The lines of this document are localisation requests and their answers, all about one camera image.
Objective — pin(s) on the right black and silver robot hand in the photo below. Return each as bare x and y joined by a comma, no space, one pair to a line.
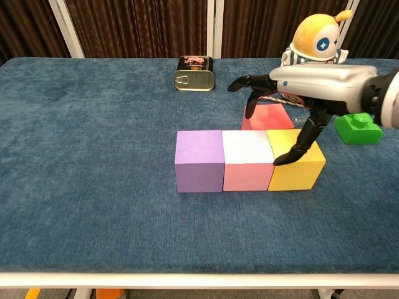
321,84

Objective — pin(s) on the orange-red cube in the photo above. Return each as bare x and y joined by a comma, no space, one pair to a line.
271,118

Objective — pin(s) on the pink cube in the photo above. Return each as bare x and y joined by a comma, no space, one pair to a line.
246,162

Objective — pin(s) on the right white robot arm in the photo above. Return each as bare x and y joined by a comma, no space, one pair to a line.
389,99

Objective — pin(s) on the green toy brick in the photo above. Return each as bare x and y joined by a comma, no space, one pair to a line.
358,132

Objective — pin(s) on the clear pipette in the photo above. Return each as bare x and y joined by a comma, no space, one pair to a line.
297,119

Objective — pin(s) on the yellow striped plush toy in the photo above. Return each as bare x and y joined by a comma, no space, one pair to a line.
315,37

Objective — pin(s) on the dark brown pleated curtain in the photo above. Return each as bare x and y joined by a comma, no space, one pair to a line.
377,28
140,28
28,28
258,28

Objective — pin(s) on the yellow cube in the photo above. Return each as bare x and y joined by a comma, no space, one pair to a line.
296,174

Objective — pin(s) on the gold black tin can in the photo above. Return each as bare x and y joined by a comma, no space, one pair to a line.
194,76

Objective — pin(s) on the purple cube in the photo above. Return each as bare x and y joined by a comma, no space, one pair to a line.
199,162

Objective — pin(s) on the blue table cloth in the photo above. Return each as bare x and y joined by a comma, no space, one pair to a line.
93,187

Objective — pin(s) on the orange floor object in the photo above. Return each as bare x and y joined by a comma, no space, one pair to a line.
110,294

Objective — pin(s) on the yellow floor tape strip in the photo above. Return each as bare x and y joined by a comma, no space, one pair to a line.
32,294

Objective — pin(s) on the white partition frame post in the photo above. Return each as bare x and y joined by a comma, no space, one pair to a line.
215,28
67,28
350,7

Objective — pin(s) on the white table with pedestal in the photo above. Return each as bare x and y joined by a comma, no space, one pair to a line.
187,280

